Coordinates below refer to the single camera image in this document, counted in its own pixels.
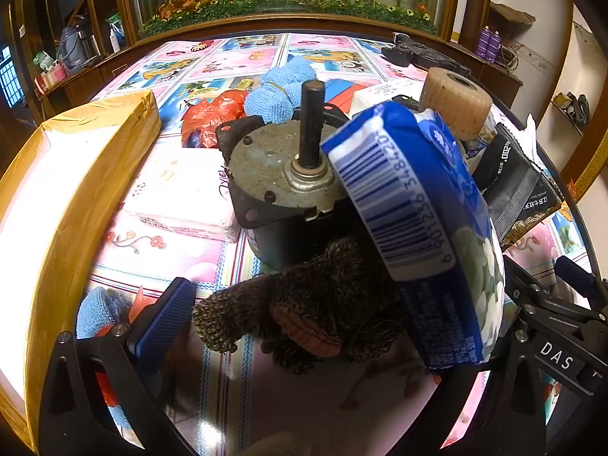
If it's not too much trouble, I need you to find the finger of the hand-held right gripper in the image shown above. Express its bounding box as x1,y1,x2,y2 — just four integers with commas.
555,255,600,306
503,256,543,306

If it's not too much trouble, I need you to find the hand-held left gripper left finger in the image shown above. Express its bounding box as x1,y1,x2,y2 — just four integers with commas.
39,276,198,456

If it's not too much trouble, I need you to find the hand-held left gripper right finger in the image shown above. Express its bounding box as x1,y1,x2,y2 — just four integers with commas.
444,325,549,456

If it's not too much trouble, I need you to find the black snack packet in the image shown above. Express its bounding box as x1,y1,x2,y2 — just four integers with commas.
472,122,564,248

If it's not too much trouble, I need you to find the blue tissue packet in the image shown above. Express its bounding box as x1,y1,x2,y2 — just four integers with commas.
320,101,507,372

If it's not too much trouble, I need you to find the pink tissue pack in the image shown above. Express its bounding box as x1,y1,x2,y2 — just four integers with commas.
122,145,241,243

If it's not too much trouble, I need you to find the brown knitted glove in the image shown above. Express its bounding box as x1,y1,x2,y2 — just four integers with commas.
192,235,414,375

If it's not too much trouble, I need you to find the yellow taped cardboard box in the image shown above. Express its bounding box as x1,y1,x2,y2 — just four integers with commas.
0,89,163,454

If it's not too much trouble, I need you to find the beige tape roll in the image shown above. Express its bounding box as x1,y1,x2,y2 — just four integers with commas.
418,67,493,141

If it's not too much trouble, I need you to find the grey electric motor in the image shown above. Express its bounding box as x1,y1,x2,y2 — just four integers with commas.
215,80,376,274

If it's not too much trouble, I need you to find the white printed packet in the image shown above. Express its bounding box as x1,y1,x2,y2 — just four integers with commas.
349,81,426,117

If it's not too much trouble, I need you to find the black tool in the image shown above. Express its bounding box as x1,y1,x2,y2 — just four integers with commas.
381,32,471,77

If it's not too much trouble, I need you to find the brown wood piece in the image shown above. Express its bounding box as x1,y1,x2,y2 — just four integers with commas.
491,2,536,25

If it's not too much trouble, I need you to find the pink box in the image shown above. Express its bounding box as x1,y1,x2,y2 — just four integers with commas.
35,64,68,92

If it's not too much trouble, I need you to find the barred window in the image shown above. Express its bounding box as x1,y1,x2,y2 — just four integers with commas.
0,45,22,108

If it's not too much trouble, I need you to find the blue bag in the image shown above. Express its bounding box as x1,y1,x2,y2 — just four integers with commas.
57,16,101,71

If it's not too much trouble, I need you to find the wall shelf with dark items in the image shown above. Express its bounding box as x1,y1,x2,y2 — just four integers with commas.
551,90,592,136

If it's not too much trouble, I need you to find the tangle of cables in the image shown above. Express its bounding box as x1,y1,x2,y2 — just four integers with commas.
502,42,525,71

